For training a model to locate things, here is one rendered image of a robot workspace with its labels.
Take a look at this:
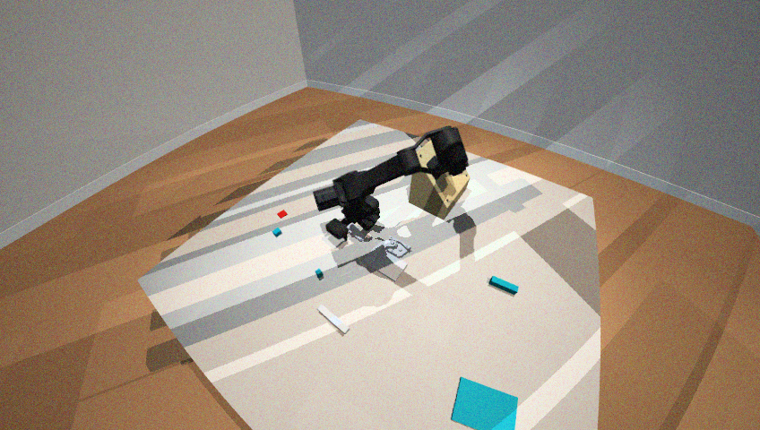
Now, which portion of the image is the white flat bar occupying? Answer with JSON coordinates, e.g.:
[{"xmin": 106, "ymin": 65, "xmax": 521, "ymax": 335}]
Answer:
[{"xmin": 317, "ymin": 304, "xmax": 350, "ymax": 334}]

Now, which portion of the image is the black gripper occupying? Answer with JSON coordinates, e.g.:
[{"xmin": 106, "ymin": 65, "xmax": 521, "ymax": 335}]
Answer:
[{"xmin": 326, "ymin": 195, "xmax": 379, "ymax": 241}]

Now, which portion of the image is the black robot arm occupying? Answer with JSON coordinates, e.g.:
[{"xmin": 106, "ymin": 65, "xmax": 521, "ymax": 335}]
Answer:
[{"xmin": 313, "ymin": 125, "xmax": 469, "ymax": 231}]

